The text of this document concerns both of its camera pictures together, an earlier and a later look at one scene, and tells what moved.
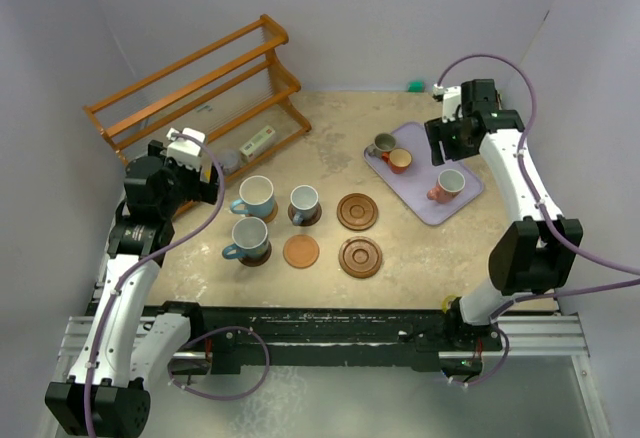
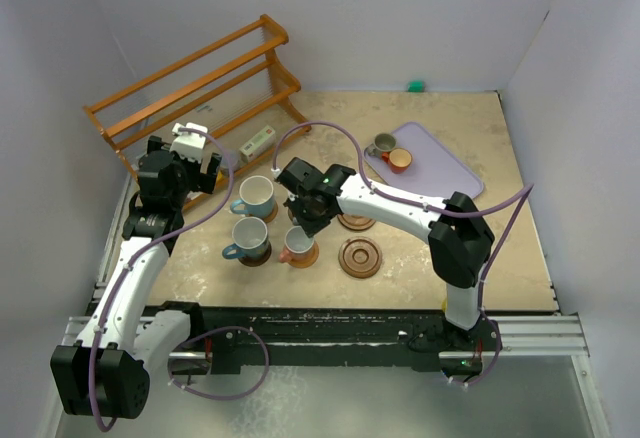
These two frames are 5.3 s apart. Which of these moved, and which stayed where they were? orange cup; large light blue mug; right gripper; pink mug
Moved: pink mug; right gripper
Stayed: large light blue mug; orange cup
